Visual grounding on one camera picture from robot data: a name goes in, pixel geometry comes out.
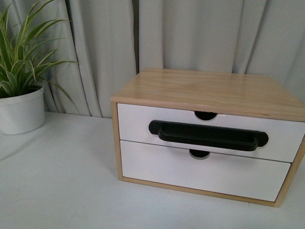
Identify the grey curtain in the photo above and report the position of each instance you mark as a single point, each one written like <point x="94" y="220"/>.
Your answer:
<point x="107" y="42"/>

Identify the wooden two-drawer cabinet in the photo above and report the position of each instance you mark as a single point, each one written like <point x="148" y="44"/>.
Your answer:
<point x="208" y="94"/>

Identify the black drawer handle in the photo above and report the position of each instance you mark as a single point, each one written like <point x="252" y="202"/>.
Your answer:
<point x="212" y="136"/>

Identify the white plant pot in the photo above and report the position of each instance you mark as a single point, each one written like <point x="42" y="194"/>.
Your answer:
<point x="22" y="114"/>

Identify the green spider plant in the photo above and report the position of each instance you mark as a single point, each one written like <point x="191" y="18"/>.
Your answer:
<point x="36" y="50"/>

